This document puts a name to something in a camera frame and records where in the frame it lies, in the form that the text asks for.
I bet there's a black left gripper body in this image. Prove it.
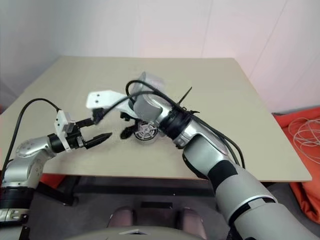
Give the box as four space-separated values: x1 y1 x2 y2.
64 120 88 151

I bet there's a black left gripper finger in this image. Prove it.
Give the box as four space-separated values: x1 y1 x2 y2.
84 131 113 151
74 116 98 130

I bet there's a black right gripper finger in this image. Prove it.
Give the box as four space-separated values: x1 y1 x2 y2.
119 124 138 140

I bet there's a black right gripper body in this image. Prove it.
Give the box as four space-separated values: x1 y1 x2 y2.
119 111 137 122

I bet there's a silver spoked rotor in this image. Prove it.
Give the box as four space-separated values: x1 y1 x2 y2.
136 122 159 139

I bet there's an orange fabric cushion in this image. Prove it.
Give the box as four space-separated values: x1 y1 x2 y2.
37 174 68 190
271 106 320 224

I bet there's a dark rounded shape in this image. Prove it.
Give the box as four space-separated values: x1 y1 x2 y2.
107 205 138 237
177 206 209 240

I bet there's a grey robot torso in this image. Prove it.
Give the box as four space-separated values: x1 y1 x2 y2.
66 224 227 240

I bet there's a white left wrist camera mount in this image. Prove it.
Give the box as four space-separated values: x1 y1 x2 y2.
54 109 77 152

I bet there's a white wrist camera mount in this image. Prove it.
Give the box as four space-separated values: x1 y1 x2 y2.
54 109 77 152
85 88 138 119

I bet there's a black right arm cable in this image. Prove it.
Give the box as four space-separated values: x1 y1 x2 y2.
90 79 248 169

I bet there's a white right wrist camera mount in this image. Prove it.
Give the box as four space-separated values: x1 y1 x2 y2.
85 88 138 119

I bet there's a black table frame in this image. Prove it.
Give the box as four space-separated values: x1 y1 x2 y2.
37 174 219 207

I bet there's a white coiled cable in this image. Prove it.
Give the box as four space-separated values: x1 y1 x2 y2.
288 116 320 161

